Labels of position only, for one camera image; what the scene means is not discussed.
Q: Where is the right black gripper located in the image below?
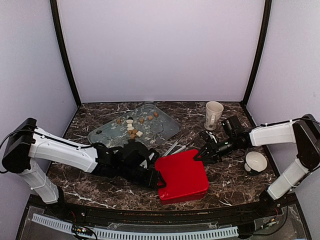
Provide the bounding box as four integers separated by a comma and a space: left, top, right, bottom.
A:
194, 135, 239, 164

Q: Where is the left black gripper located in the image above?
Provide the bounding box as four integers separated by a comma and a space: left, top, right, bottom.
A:
118, 164, 167, 190

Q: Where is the red tin lid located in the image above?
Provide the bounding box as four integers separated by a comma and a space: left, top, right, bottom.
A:
155, 149, 209, 205

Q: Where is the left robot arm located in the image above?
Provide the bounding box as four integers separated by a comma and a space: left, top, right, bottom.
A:
0, 118, 167, 218

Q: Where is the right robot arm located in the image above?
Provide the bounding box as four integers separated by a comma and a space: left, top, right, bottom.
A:
194, 113, 320, 217

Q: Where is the cream ceramic mug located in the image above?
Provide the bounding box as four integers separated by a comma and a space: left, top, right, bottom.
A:
204, 101, 224, 131

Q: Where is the white black bowl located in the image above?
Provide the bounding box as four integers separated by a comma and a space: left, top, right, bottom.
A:
244, 151, 268, 176

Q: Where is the glass floral serving tray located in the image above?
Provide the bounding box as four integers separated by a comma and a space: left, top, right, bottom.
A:
88, 103, 182, 148

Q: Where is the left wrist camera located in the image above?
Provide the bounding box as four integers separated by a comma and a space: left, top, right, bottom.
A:
139, 148, 160, 169

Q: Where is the black front rail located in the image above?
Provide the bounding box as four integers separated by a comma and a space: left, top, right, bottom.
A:
24, 192, 298, 228

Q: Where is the white cable duct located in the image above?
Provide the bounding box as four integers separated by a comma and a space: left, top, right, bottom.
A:
31, 213, 239, 240

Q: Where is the right black frame post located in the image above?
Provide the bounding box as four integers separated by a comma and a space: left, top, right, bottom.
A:
241, 0, 273, 107

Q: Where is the black frame post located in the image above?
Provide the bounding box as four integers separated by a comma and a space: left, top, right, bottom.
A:
49, 0, 82, 108
241, 0, 273, 107

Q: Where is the left black frame post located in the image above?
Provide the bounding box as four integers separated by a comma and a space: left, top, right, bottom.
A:
49, 0, 82, 108

